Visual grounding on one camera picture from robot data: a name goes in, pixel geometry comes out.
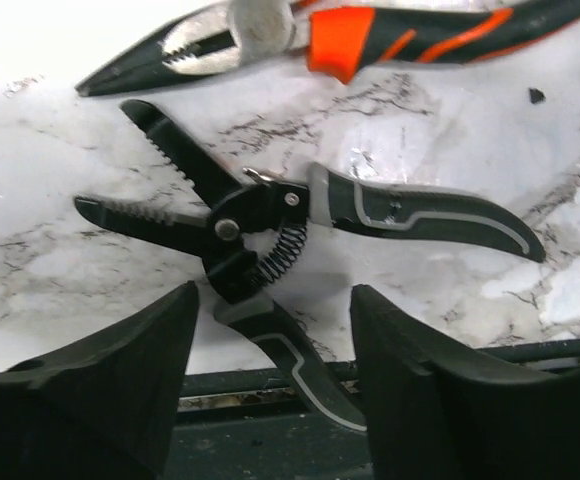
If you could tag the orange long nose pliers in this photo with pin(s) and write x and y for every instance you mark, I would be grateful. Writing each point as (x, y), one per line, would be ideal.
(338, 41)

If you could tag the black mounting rail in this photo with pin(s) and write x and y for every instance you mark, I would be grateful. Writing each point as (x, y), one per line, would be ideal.
(300, 420)

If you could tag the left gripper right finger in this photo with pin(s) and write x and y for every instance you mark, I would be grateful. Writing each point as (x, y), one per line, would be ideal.
(438, 409)

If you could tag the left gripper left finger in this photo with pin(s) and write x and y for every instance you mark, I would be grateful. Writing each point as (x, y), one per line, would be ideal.
(102, 407)

